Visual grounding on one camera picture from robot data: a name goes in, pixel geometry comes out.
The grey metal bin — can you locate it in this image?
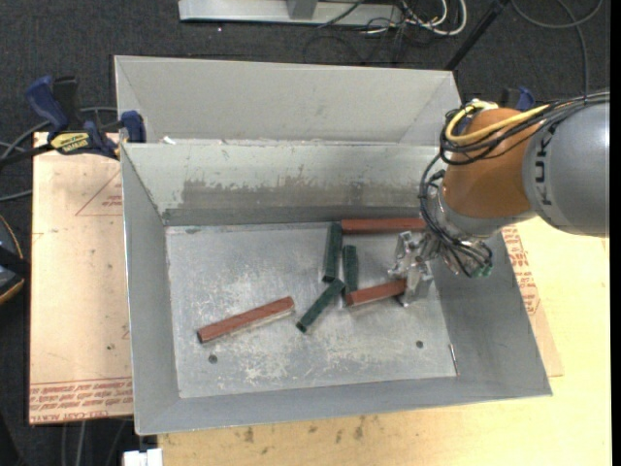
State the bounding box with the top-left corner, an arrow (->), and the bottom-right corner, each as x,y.
114,54 -> 553,437

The brown cardboard board, red print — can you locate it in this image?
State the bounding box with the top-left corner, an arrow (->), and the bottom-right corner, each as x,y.
28,130 -> 566,426

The red-brown flat block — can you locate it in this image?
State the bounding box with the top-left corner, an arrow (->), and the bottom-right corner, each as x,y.
343,279 -> 409,309
196,295 -> 297,345
340,216 -> 429,236

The dark green flat block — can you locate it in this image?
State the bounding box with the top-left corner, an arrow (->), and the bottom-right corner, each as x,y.
321,221 -> 344,283
295,278 -> 347,335
341,244 -> 360,294

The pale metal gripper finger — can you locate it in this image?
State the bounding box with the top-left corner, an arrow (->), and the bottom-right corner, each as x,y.
398,261 -> 435,307
386,231 -> 418,280

